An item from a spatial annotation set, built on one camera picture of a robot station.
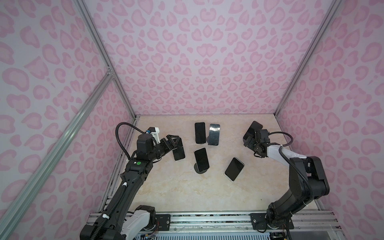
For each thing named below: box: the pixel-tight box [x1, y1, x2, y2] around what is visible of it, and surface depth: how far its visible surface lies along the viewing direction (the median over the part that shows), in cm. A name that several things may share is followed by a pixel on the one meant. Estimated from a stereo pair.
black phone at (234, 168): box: [224, 157, 245, 181], surface depth 84 cm
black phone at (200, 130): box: [194, 122, 206, 144], surface depth 100 cm
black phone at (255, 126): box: [243, 120, 263, 141], surface depth 98 cm
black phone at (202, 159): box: [194, 147, 210, 172], surface depth 85 cm
